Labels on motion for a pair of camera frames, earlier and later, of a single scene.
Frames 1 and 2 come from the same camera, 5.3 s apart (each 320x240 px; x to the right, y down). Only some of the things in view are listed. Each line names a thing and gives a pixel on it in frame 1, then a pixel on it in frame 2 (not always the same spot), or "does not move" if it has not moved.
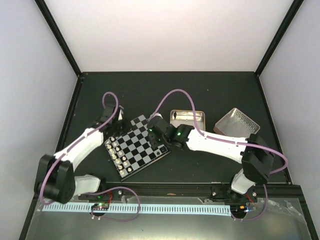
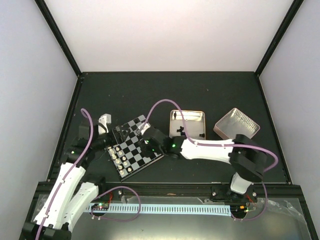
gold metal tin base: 186,117 does not move
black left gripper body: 121,129 -> 99,145
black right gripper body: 154,143 -> 147,153
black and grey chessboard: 132,149 does not move
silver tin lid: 235,123 does not move
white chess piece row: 117,155 does not move
